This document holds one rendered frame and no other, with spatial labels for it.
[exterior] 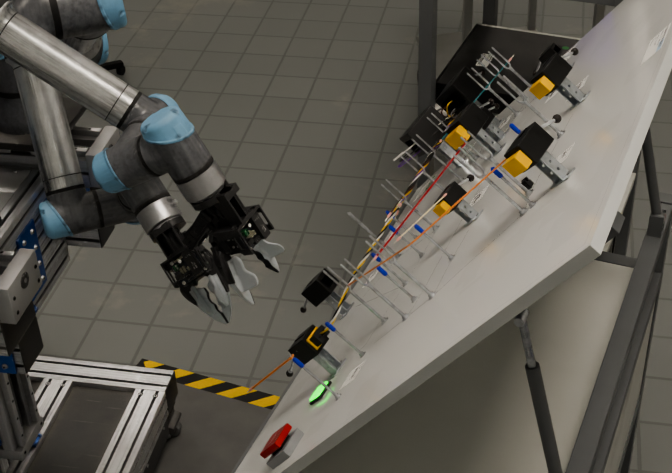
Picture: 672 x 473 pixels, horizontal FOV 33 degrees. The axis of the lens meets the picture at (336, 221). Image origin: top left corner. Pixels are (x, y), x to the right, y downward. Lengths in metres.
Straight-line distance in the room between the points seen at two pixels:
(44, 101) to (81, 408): 1.33
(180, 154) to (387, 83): 3.43
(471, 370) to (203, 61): 3.29
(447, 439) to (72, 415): 1.34
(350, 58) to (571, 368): 3.17
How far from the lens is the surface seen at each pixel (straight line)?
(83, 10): 2.23
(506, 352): 2.52
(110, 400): 3.34
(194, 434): 3.49
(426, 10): 2.70
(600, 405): 2.14
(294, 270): 4.05
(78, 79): 1.98
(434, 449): 2.30
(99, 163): 1.91
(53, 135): 2.20
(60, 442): 3.25
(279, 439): 1.87
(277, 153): 4.71
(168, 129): 1.81
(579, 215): 1.49
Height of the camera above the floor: 2.47
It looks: 35 degrees down
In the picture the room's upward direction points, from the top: 2 degrees counter-clockwise
